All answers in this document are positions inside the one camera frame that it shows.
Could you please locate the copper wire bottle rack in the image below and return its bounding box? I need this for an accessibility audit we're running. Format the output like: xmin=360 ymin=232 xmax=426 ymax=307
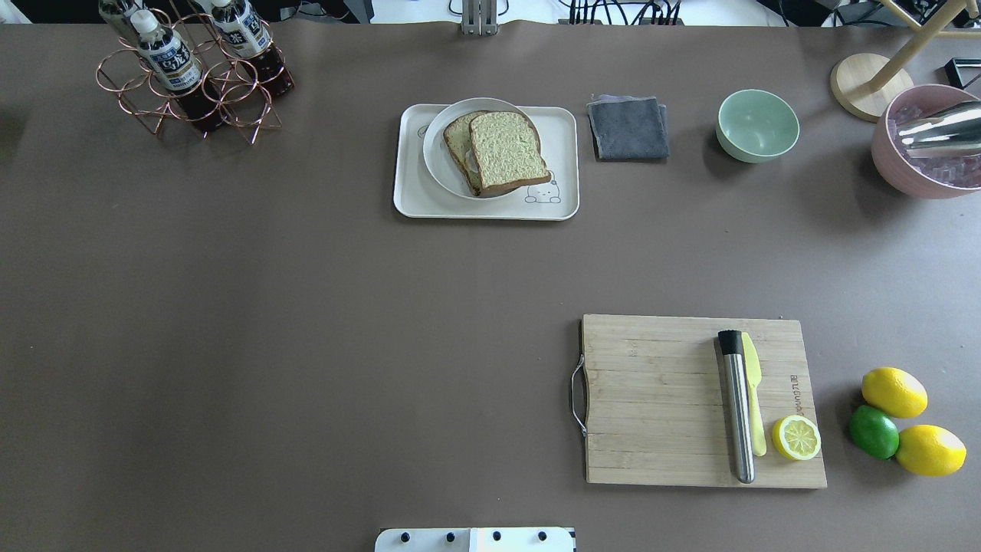
xmin=96 ymin=1 xmax=283 ymax=143

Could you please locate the wooden cup stand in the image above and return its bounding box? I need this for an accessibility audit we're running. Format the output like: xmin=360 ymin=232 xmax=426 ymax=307
xmin=830 ymin=1 xmax=979 ymax=123

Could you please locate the mint green bowl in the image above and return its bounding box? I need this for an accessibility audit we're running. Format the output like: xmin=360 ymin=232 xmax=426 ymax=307
xmin=715 ymin=90 xmax=800 ymax=163

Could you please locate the tea bottle right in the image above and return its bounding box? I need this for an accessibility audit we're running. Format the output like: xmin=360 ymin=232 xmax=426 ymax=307
xmin=210 ymin=1 xmax=294 ymax=97

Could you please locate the whole lemon upper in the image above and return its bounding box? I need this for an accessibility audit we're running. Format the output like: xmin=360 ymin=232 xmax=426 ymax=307
xmin=861 ymin=366 xmax=929 ymax=419

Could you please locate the bread slice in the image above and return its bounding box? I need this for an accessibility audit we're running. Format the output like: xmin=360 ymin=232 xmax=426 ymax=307
xmin=444 ymin=110 xmax=491 ymax=198
xmin=469 ymin=111 xmax=551 ymax=198

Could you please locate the tea bottle left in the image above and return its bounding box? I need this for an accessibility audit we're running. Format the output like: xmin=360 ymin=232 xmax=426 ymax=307
xmin=97 ymin=0 xmax=145 ymax=47

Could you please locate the white round plate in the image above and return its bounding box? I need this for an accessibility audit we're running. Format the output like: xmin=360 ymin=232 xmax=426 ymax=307
xmin=422 ymin=97 xmax=543 ymax=200

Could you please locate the green lime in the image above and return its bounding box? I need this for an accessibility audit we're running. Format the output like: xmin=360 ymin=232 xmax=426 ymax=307
xmin=848 ymin=405 xmax=900 ymax=460

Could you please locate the cream rabbit serving tray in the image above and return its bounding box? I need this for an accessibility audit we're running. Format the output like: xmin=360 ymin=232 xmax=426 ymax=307
xmin=392 ymin=103 xmax=579 ymax=221

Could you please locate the whole lemon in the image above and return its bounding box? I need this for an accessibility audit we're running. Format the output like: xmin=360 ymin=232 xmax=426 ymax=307
xmin=894 ymin=424 xmax=967 ymax=478
xmin=861 ymin=366 xmax=929 ymax=419

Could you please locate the tea bottle front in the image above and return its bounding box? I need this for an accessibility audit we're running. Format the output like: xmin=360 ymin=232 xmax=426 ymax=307
xmin=130 ymin=9 xmax=224 ymax=133

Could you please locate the half lemon slice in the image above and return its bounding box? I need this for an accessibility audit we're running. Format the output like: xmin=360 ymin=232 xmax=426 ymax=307
xmin=772 ymin=415 xmax=822 ymax=461

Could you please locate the folded grey cloth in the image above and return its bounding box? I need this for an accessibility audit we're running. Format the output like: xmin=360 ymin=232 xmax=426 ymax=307
xmin=586 ymin=94 xmax=671 ymax=161

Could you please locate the tea bottle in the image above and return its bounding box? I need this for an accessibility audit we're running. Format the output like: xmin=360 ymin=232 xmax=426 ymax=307
xmin=97 ymin=0 xmax=145 ymax=47
xmin=210 ymin=1 xmax=294 ymax=97
xmin=130 ymin=9 xmax=224 ymax=133

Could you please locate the pink bowl with ice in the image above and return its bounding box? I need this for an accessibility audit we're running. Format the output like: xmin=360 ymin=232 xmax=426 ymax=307
xmin=871 ymin=84 xmax=979 ymax=199

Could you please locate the steel ice scoop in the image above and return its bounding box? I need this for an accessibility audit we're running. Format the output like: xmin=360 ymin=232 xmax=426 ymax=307
xmin=896 ymin=100 xmax=980 ymax=158

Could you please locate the yellow plastic knife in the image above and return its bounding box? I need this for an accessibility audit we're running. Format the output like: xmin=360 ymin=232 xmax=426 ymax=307
xmin=740 ymin=331 xmax=767 ymax=457

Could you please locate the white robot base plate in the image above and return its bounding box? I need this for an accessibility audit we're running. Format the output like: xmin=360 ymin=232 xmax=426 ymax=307
xmin=374 ymin=525 xmax=577 ymax=551

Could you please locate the whole lemon lower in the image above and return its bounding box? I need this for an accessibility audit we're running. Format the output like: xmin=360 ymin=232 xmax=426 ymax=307
xmin=894 ymin=424 xmax=967 ymax=478

